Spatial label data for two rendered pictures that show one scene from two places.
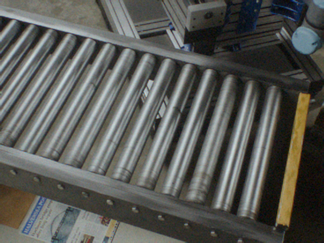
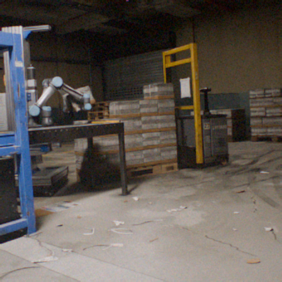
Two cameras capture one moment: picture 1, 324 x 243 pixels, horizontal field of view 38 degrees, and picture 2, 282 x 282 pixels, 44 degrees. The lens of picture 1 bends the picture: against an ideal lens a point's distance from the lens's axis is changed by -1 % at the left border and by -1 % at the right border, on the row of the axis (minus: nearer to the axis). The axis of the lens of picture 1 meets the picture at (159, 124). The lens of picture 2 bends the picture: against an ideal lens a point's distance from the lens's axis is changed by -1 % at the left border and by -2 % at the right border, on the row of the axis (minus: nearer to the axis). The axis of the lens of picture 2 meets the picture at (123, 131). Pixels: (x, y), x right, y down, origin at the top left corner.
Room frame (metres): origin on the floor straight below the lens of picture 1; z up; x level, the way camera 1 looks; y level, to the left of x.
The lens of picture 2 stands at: (-1.25, 3.13, 0.89)
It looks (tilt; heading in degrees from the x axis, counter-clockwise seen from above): 3 degrees down; 297
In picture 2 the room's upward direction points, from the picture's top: 4 degrees counter-clockwise
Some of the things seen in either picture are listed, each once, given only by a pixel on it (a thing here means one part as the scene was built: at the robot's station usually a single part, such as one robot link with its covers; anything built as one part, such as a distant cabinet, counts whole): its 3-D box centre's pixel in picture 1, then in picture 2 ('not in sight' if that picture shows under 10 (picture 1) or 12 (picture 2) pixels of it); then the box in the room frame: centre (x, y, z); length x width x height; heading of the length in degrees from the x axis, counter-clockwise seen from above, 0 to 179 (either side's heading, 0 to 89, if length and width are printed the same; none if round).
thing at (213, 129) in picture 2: not in sight; (201, 139); (0.14, -2.44, 0.40); 0.69 x 0.55 x 0.80; 146
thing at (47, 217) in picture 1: (74, 216); (62, 206); (0.90, 0.33, 0.00); 0.37 x 0.29 x 0.01; 75
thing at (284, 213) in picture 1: (295, 154); (106, 121); (0.71, -0.35, 0.81); 0.43 x 0.03 x 0.02; 165
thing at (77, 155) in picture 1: (102, 106); not in sight; (0.86, 0.16, 0.77); 0.47 x 0.05 x 0.05; 165
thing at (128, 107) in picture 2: not in sight; (124, 109); (0.93, -1.29, 0.95); 0.38 x 0.29 x 0.23; 145
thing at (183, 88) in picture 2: not in sight; (181, 85); (0.34, -2.15, 1.27); 0.57 x 0.01 x 0.65; 146
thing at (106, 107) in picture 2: not in sight; (109, 121); (4.40, -7.12, 0.65); 1.33 x 0.94 x 1.30; 79
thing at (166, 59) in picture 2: not in sight; (169, 105); (0.62, -2.32, 0.97); 0.09 x 0.09 x 1.75; 56
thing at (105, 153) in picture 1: (124, 112); not in sight; (0.84, 0.10, 0.77); 0.47 x 0.05 x 0.05; 165
